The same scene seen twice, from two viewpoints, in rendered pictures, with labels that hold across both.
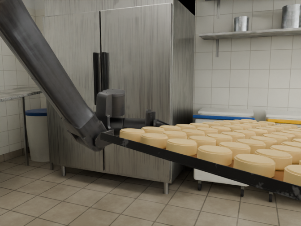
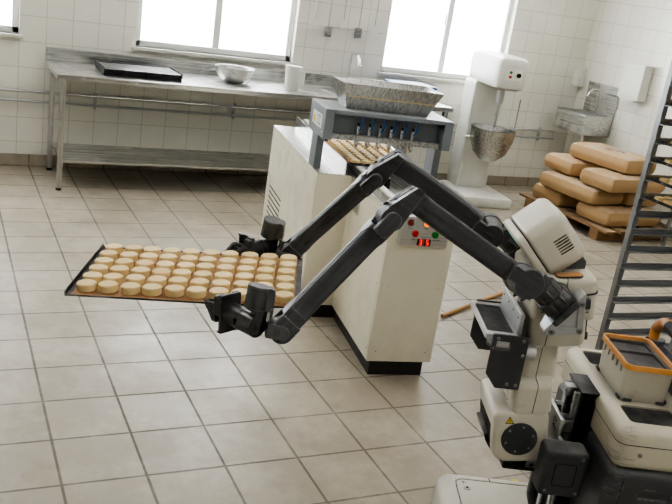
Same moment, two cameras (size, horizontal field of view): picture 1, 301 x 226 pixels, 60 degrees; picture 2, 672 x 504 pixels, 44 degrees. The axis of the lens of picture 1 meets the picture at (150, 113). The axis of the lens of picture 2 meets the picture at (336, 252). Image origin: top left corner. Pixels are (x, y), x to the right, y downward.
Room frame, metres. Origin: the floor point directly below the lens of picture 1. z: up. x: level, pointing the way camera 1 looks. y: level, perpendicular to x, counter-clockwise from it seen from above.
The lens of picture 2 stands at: (1.97, 1.46, 1.82)
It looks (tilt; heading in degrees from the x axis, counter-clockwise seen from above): 18 degrees down; 221
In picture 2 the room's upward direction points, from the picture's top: 9 degrees clockwise
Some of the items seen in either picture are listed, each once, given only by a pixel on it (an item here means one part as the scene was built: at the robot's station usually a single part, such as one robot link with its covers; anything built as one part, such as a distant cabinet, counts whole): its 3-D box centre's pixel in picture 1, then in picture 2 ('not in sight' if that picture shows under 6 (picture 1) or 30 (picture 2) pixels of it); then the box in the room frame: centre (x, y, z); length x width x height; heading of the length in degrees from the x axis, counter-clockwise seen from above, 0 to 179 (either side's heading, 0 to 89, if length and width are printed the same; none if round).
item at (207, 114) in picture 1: (223, 148); not in sight; (2.61, -0.75, 0.39); 0.64 x 0.54 x 0.77; 160
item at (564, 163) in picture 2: not in sight; (585, 165); (-5.50, -2.05, 0.49); 0.72 x 0.42 x 0.15; 158
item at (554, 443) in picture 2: not in sight; (527, 445); (-0.10, 0.52, 0.61); 0.28 x 0.27 x 0.25; 44
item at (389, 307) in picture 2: not in sight; (389, 268); (-1.32, -1.01, 0.45); 0.70 x 0.34 x 0.90; 58
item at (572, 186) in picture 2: not in sight; (580, 187); (-5.19, -1.90, 0.34); 0.72 x 0.42 x 0.15; 72
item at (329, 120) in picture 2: not in sight; (377, 140); (-1.59, -1.44, 1.01); 0.72 x 0.33 x 0.34; 148
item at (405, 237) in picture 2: not in sight; (424, 231); (-1.13, -0.70, 0.77); 0.24 x 0.04 x 0.14; 148
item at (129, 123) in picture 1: (138, 129); (235, 315); (0.66, 0.03, 0.99); 0.07 x 0.07 x 0.10; 0
